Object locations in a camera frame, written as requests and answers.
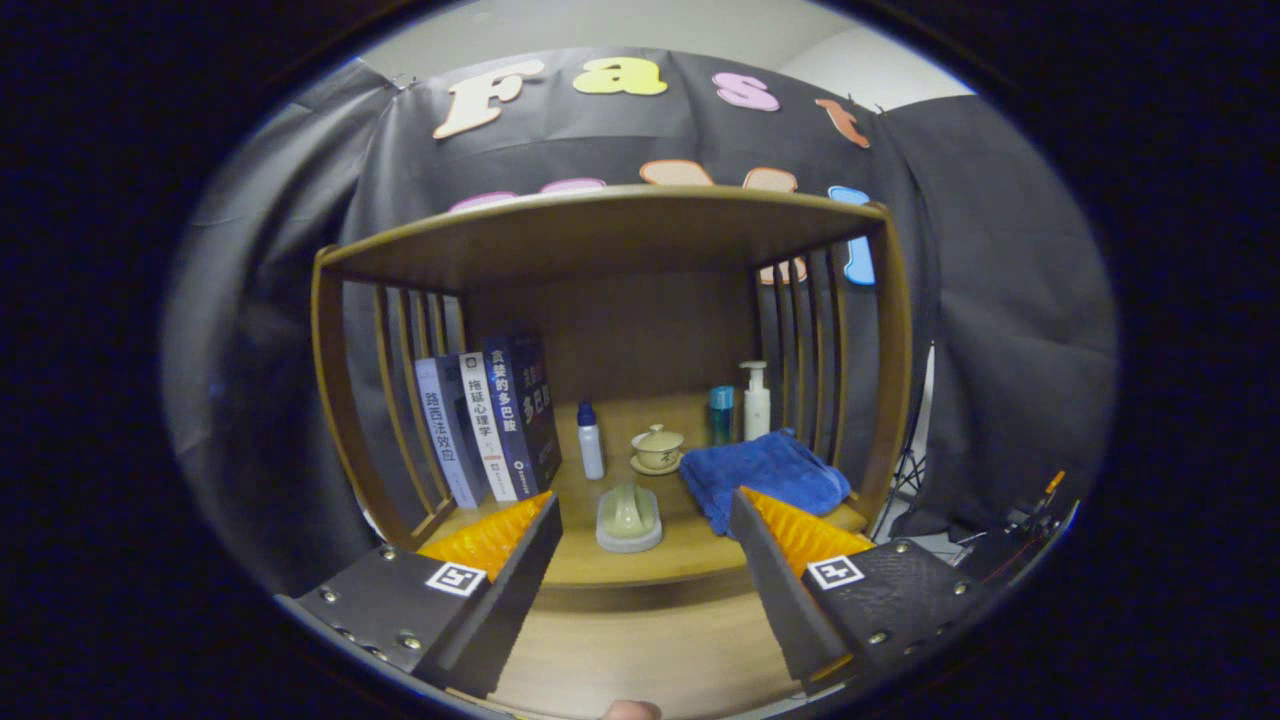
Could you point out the black tripod stand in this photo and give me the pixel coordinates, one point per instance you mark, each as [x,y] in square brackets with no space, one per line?
[905,470]

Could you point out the wooden cabinet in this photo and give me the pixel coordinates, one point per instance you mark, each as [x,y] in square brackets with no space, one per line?
[600,235]

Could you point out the black backdrop cloth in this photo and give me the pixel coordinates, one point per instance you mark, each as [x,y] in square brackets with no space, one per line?
[1000,300]

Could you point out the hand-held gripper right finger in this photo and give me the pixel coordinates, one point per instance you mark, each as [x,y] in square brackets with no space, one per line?
[772,590]

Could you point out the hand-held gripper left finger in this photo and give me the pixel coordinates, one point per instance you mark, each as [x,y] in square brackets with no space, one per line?
[515,590]

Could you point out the wooden countertop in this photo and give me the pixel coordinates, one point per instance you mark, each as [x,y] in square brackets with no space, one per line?
[690,550]

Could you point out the white book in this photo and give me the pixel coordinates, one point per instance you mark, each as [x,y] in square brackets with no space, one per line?
[485,430]

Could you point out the green brush with grey sponge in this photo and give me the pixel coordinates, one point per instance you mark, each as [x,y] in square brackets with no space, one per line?
[628,515]

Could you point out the dark blue book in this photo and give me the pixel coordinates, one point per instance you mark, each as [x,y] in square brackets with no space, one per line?
[525,415]

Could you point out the white pump bottle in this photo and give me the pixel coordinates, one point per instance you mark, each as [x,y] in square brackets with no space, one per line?
[757,410]

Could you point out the blue folded towel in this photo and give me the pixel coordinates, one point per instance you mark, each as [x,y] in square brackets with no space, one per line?
[765,475]

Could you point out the light blue book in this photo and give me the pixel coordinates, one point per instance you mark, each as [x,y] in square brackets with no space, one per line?
[445,430]

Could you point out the teal bottle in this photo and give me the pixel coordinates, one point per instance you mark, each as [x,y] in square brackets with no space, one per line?
[721,420]

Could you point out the white bottle with blue cap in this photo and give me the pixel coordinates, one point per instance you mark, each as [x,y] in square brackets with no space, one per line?
[591,448]

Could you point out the beige saucer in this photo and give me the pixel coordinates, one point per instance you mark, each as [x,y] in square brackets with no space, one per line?
[650,469]

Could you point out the beige lidded tea cup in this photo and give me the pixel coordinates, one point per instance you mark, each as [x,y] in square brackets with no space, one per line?
[658,448]

